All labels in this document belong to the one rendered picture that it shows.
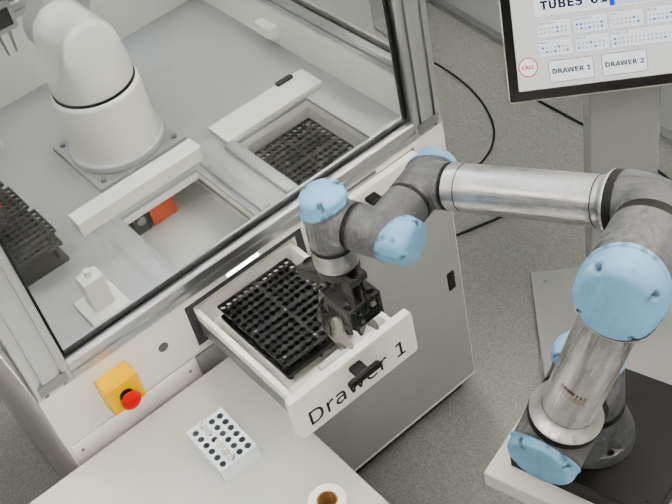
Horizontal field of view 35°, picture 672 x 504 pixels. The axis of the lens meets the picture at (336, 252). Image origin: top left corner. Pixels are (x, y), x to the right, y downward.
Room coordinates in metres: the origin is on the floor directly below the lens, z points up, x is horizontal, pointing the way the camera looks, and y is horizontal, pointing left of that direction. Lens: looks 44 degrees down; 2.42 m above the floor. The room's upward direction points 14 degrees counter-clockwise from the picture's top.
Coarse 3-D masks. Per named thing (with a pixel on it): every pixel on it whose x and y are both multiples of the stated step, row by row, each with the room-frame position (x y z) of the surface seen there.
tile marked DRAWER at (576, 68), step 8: (584, 56) 1.82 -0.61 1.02; (592, 56) 1.81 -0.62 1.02; (552, 64) 1.83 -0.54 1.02; (560, 64) 1.82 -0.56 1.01; (568, 64) 1.82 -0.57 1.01; (576, 64) 1.81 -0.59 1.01; (584, 64) 1.81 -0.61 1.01; (592, 64) 1.80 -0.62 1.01; (552, 72) 1.82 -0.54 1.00; (560, 72) 1.81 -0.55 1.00; (568, 72) 1.81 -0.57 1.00; (576, 72) 1.80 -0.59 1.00; (584, 72) 1.80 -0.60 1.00; (592, 72) 1.79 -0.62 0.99; (552, 80) 1.81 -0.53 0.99; (560, 80) 1.80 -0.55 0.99; (568, 80) 1.80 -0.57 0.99
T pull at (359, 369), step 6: (378, 360) 1.25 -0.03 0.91; (354, 366) 1.25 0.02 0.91; (360, 366) 1.24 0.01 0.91; (366, 366) 1.24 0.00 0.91; (372, 366) 1.23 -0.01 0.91; (378, 366) 1.24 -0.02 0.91; (354, 372) 1.23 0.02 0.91; (360, 372) 1.23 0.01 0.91; (366, 372) 1.22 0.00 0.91; (372, 372) 1.23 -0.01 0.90; (354, 378) 1.22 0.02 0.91; (360, 378) 1.22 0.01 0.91; (348, 384) 1.21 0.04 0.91; (354, 384) 1.21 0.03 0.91
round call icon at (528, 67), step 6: (522, 60) 1.85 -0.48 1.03; (528, 60) 1.85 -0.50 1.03; (534, 60) 1.84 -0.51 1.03; (522, 66) 1.84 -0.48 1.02; (528, 66) 1.84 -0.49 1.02; (534, 66) 1.84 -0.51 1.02; (522, 72) 1.83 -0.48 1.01; (528, 72) 1.83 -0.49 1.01; (534, 72) 1.83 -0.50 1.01; (522, 78) 1.83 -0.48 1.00
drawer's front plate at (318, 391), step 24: (408, 312) 1.33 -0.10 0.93; (384, 336) 1.29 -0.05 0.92; (408, 336) 1.32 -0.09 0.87; (336, 360) 1.25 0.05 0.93; (360, 360) 1.26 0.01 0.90; (384, 360) 1.29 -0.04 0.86; (312, 384) 1.21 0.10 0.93; (336, 384) 1.23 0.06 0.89; (360, 384) 1.25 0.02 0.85; (288, 408) 1.19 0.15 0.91; (312, 408) 1.20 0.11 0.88; (336, 408) 1.22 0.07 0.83; (312, 432) 1.19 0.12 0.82
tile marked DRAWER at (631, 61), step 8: (608, 56) 1.80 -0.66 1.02; (616, 56) 1.80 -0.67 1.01; (624, 56) 1.80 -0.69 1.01; (632, 56) 1.79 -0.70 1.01; (640, 56) 1.79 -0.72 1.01; (608, 64) 1.79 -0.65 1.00; (616, 64) 1.79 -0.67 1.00; (624, 64) 1.79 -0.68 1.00; (632, 64) 1.78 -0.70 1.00; (640, 64) 1.78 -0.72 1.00; (608, 72) 1.78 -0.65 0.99; (616, 72) 1.78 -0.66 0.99; (624, 72) 1.78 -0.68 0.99; (632, 72) 1.77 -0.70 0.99
